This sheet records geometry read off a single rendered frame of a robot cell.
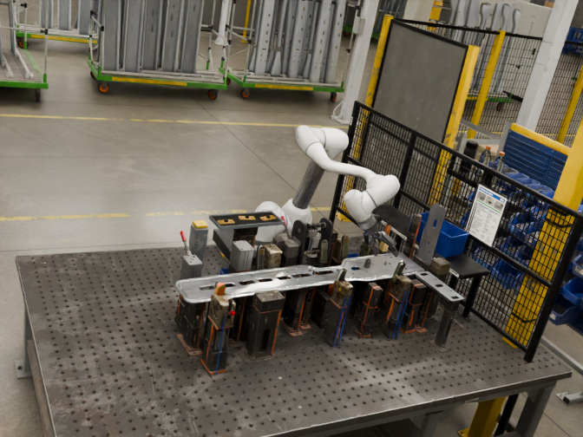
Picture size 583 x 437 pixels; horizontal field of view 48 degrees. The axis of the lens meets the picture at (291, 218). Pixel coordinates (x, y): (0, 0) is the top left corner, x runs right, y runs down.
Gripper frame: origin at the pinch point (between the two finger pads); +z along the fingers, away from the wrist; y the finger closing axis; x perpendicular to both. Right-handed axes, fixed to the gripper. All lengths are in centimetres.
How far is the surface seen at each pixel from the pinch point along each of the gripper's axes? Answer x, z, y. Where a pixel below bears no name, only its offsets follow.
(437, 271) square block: -13.0, 25.6, -12.9
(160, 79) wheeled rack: -305, -20, 609
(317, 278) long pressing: 38.1, -18.9, 8.8
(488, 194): -60, 12, -28
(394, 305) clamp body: 19.7, 17.9, -7.6
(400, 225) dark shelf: -44, 21, 30
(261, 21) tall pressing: -508, 11, 590
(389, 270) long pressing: 3.8, 8.7, 0.6
